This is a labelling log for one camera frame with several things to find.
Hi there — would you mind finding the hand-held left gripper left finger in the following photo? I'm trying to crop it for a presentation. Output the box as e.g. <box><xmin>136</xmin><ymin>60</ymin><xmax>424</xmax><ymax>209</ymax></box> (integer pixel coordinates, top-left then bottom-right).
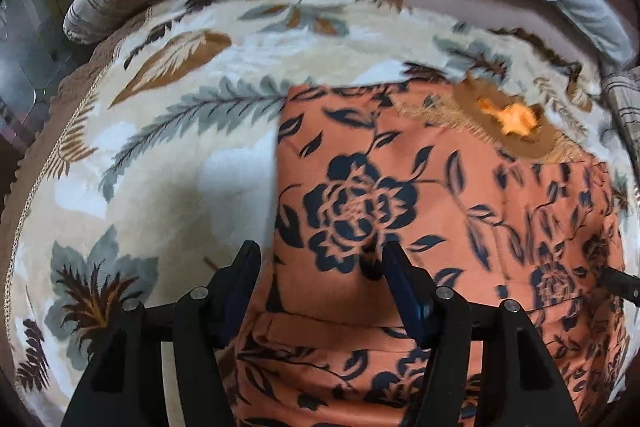
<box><xmin>60</xmin><ymin>240</ymin><xmax>264</xmax><ymax>427</ymax></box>

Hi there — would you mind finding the glass door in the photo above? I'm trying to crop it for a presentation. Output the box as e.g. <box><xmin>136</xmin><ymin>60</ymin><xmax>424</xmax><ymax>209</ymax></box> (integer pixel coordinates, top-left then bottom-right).
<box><xmin>0</xmin><ymin>0</ymin><xmax>92</xmax><ymax>130</ymax></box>

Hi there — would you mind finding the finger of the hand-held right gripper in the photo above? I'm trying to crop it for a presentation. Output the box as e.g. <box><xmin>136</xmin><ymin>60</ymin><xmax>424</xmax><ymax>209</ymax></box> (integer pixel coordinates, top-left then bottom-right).
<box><xmin>602</xmin><ymin>268</ymin><xmax>640</xmax><ymax>307</ymax></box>

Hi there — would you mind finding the orange black floral garment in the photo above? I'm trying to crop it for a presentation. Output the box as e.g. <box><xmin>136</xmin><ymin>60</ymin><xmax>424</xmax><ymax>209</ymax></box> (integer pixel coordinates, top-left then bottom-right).
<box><xmin>220</xmin><ymin>79</ymin><xmax>632</xmax><ymax>427</ymax></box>

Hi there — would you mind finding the plaid cloth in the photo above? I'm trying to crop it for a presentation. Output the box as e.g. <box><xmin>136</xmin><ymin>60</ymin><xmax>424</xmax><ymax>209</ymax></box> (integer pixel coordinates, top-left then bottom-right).
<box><xmin>600</xmin><ymin>67</ymin><xmax>640</xmax><ymax>164</ymax></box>

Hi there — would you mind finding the cream leaf print blanket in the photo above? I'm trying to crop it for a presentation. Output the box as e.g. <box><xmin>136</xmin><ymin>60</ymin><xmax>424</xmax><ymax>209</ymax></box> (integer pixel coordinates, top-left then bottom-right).
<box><xmin>0</xmin><ymin>0</ymin><xmax>640</xmax><ymax>427</ymax></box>

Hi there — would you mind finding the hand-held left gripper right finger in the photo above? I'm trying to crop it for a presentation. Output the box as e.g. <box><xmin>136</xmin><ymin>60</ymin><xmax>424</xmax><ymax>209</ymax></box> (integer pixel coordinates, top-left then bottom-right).
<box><xmin>382</xmin><ymin>240</ymin><xmax>584</xmax><ymax>427</ymax></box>

